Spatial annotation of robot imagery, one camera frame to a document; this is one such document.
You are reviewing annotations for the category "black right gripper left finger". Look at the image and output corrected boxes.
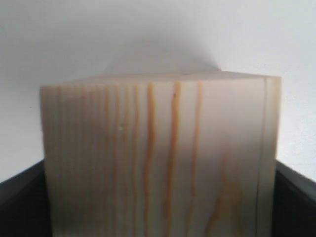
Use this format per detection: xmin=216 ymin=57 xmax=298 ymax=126
xmin=0 ymin=161 xmax=53 ymax=237

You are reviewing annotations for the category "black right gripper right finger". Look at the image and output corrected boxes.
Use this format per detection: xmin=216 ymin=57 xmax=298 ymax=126
xmin=271 ymin=161 xmax=316 ymax=237

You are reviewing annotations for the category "light wooden cube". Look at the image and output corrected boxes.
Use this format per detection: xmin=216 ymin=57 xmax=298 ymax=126
xmin=40 ymin=72 xmax=281 ymax=237

